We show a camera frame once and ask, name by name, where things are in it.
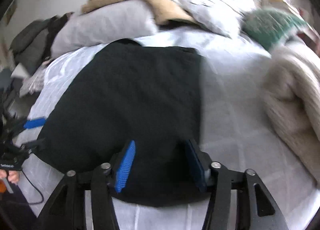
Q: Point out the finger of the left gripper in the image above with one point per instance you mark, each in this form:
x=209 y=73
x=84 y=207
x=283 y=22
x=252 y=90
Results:
x=33 y=146
x=26 y=124

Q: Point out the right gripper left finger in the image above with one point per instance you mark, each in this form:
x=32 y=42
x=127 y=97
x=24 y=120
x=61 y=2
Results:
x=65 y=208

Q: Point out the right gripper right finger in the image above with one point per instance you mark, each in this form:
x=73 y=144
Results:
x=255 y=206

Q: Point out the dark clothes pile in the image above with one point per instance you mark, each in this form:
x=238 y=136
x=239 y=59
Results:
x=33 y=44

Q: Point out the black garment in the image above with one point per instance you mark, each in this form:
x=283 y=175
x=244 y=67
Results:
x=128 y=92

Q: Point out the white printed cushion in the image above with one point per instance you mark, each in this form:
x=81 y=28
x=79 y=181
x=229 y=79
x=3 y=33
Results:
x=223 y=17

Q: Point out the cream fluffy blanket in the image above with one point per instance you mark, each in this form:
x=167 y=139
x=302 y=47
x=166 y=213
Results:
x=290 y=94

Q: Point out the person's left hand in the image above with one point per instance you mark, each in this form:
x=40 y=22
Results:
x=11 y=176

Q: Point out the framed map picture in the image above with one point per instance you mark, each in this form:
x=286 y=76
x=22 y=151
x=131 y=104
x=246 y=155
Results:
x=10 y=12

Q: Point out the grey pillow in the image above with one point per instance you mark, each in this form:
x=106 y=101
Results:
x=128 y=19

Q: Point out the green coral-pattern cushion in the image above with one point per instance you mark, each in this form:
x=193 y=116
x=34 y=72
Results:
x=271 y=27

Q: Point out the checked grey cloth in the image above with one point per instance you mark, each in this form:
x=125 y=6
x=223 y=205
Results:
x=33 y=84

